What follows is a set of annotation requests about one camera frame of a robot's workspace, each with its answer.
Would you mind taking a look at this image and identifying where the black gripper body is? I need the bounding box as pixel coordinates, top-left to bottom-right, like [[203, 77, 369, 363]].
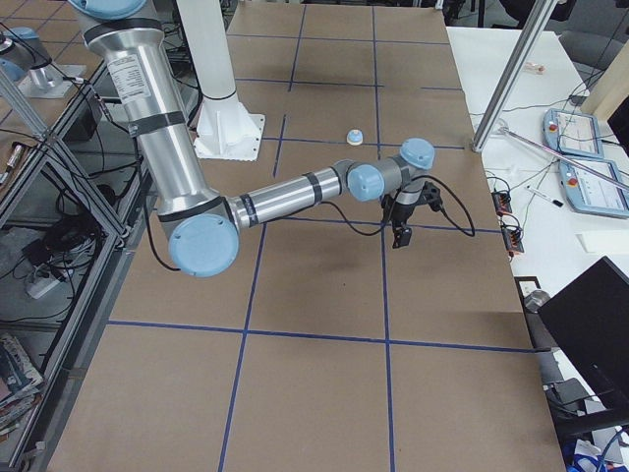
[[390, 201, 417, 227]]

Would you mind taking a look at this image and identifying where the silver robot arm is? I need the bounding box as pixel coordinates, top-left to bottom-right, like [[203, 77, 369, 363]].
[[74, 1, 435, 277]]

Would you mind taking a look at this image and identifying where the orange black connector box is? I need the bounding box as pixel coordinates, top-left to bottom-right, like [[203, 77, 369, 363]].
[[491, 191, 512, 216]]

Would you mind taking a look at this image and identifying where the metal grabber stick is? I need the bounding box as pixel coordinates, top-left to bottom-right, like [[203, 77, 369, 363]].
[[496, 126, 629, 192]]

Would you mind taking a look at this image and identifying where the brown cardboard table cover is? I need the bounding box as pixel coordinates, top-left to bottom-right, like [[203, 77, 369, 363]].
[[48, 2, 563, 471]]

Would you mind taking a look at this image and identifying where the black marker pen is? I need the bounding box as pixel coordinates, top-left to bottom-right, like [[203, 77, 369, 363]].
[[526, 186, 564, 207]]

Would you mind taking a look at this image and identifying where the far teach pendant tablet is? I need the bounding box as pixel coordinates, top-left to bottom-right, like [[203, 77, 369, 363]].
[[543, 108, 604, 158]]

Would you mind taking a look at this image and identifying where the teach pendant tablet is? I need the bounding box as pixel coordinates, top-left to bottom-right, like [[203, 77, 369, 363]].
[[558, 161, 628, 218], [543, 108, 604, 158]]

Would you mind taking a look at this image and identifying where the near teach pendant tablet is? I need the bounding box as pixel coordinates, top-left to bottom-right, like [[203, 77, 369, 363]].
[[558, 161, 628, 218]]

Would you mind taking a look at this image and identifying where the white foam block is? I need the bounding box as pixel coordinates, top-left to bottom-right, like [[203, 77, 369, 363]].
[[576, 230, 629, 255]]

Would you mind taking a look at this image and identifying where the black laptop monitor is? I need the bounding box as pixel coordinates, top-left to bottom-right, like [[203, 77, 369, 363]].
[[539, 257, 628, 408]]

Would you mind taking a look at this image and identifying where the stack of magazines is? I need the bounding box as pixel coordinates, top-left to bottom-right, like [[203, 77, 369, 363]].
[[1, 332, 44, 441]]

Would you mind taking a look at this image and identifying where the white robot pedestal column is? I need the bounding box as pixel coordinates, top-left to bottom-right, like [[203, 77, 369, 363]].
[[177, 0, 265, 161]]

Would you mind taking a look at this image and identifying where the aluminium frame post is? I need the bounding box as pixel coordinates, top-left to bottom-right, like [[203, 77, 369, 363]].
[[472, 0, 557, 152]]

